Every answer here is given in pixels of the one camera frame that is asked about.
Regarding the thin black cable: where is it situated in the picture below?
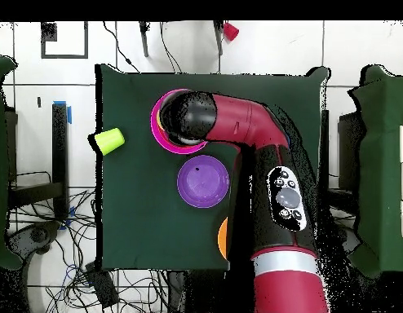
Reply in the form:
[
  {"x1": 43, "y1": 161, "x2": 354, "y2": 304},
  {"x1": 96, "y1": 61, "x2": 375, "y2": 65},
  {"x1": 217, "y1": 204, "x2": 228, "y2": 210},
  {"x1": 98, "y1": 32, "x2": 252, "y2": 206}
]
[{"x1": 159, "y1": 20, "x2": 184, "y2": 74}]

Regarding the large orange plastic bowl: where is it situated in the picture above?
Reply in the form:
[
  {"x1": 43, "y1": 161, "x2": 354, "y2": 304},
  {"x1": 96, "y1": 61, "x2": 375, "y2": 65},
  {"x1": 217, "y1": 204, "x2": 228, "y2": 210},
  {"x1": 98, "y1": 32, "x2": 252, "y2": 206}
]
[{"x1": 217, "y1": 217, "x2": 229, "y2": 261}]

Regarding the black cable with plug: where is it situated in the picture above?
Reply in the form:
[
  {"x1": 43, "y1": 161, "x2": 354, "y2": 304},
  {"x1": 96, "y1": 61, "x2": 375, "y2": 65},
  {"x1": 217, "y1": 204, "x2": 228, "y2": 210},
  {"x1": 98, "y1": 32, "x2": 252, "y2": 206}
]
[{"x1": 102, "y1": 20, "x2": 141, "y2": 73}]

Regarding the black square floor frame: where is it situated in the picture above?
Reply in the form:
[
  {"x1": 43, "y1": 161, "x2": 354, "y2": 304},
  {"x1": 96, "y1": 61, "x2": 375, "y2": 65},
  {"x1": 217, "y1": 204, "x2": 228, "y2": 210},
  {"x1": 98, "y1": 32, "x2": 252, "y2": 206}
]
[{"x1": 40, "y1": 20, "x2": 89, "y2": 60}]

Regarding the lime green plastic cup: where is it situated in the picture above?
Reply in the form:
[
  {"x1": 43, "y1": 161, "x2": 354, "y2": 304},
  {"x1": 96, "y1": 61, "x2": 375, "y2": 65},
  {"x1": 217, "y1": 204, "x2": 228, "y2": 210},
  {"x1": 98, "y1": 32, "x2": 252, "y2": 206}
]
[{"x1": 93, "y1": 127, "x2": 126, "y2": 156}]

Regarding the black metal stand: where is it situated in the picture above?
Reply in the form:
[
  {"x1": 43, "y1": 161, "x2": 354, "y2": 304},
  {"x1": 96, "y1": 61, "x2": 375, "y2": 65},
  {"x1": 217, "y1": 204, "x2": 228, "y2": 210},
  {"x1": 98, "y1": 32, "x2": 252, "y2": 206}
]
[
  {"x1": 319, "y1": 109, "x2": 330, "y2": 190},
  {"x1": 7, "y1": 103, "x2": 69, "y2": 220}
]

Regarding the large pink plastic bowl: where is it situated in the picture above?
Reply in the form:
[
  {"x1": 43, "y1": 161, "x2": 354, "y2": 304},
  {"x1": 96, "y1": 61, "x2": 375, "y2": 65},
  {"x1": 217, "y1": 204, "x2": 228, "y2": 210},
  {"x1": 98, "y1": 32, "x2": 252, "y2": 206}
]
[{"x1": 150, "y1": 88, "x2": 209, "y2": 155}]

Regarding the red plastic cup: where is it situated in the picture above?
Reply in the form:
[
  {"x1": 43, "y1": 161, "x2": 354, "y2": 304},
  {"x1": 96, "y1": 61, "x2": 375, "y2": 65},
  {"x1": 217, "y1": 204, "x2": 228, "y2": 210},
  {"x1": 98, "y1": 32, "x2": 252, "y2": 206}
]
[{"x1": 223, "y1": 21, "x2": 241, "y2": 42}]

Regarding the blue tape strip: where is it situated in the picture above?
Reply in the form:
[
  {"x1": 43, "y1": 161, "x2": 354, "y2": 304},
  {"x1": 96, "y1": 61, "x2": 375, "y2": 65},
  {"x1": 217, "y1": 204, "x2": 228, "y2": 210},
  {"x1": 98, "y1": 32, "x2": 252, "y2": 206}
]
[{"x1": 53, "y1": 100, "x2": 73, "y2": 125}]

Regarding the black power strip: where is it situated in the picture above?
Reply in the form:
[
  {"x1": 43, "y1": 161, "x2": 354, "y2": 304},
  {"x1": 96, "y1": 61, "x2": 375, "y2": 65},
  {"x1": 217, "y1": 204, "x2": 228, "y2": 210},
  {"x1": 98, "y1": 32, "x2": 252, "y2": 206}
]
[{"x1": 84, "y1": 262, "x2": 120, "y2": 309}]

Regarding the black tripod leg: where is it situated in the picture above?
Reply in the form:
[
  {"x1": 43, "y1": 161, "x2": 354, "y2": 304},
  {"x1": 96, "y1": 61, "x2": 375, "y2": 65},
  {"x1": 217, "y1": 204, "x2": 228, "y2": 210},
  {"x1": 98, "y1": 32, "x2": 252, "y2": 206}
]
[
  {"x1": 139, "y1": 20, "x2": 151, "y2": 58},
  {"x1": 213, "y1": 20, "x2": 224, "y2": 56}
]

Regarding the red plastic bowl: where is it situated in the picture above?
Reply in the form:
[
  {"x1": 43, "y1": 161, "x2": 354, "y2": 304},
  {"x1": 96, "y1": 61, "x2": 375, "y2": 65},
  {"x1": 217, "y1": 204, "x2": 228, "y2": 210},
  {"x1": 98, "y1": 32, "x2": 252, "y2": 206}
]
[{"x1": 156, "y1": 108, "x2": 204, "y2": 150}]

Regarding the purple plastic bowl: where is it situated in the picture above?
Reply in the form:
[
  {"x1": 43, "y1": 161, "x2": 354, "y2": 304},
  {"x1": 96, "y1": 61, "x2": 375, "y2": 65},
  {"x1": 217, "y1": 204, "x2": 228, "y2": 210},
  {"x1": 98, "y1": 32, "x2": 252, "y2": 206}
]
[{"x1": 176, "y1": 154, "x2": 231, "y2": 209}]

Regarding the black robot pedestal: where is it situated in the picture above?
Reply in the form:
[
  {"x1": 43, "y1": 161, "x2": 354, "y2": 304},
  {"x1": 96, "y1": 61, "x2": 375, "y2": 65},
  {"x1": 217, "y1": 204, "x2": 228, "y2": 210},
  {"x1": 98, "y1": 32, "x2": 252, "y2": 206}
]
[{"x1": 166, "y1": 270, "x2": 232, "y2": 313}]

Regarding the tangle of cables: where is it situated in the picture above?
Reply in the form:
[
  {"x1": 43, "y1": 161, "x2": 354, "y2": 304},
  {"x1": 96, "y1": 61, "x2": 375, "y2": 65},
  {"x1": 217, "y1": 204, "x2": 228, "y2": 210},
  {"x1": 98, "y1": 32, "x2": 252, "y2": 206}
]
[{"x1": 8, "y1": 170, "x2": 170, "y2": 313}]

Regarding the dark green table cloth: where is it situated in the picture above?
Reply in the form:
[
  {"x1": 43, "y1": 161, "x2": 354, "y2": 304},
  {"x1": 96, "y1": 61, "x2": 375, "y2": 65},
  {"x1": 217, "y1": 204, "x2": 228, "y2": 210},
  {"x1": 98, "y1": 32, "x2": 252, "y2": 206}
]
[{"x1": 95, "y1": 63, "x2": 330, "y2": 272}]

